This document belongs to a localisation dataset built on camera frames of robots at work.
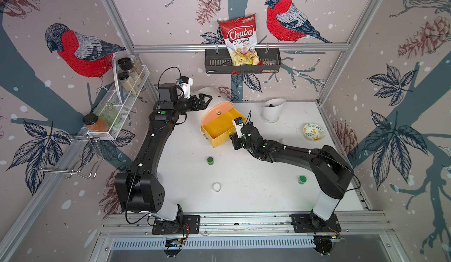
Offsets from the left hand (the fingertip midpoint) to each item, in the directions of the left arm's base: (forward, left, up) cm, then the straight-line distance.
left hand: (207, 94), depth 77 cm
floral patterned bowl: (+2, -61, -34) cm, 69 cm away
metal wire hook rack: (-31, +41, +1) cm, 51 cm away
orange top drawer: (+2, -3, -12) cm, 13 cm away
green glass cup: (-13, +38, +2) cm, 40 cm away
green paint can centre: (-17, 0, -32) cm, 36 cm away
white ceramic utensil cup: (+13, -35, -26) cm, 46 cm away
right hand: (-7, -10, -22) cm, 25 cm away
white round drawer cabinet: (+9, -3, -11) cm, 15 cm away
